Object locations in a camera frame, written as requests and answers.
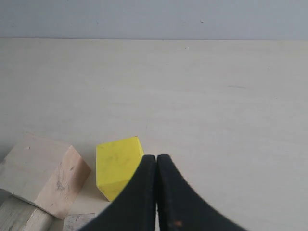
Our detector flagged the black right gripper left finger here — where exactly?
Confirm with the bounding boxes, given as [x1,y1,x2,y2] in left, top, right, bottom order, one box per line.
[80,155,156,231]

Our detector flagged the large wooden cube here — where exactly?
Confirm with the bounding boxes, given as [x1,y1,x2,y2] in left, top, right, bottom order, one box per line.
[0,133,91,219]

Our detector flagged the medium wooden cube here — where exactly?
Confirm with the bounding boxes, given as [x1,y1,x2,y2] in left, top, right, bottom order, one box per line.
[0,196,54,231]

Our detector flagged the small wooden cube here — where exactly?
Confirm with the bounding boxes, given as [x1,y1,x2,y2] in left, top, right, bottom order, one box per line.
[62,213,97,231]

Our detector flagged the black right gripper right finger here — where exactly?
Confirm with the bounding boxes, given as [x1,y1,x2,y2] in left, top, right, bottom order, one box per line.
[156,154,245,231]

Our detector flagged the yellow cube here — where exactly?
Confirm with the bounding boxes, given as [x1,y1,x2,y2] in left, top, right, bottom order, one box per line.
[96,136,144,202]

